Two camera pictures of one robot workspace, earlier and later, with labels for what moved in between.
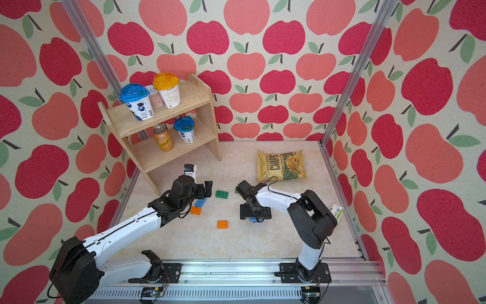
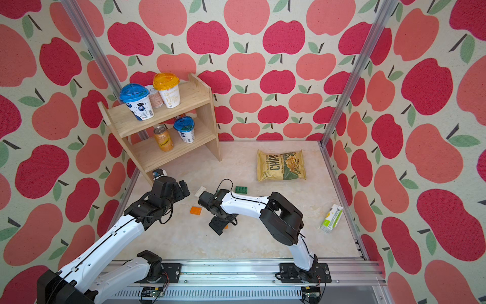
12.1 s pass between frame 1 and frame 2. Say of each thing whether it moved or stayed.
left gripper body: moved
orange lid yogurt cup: stayed
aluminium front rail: stayed
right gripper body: moved
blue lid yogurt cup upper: stayed
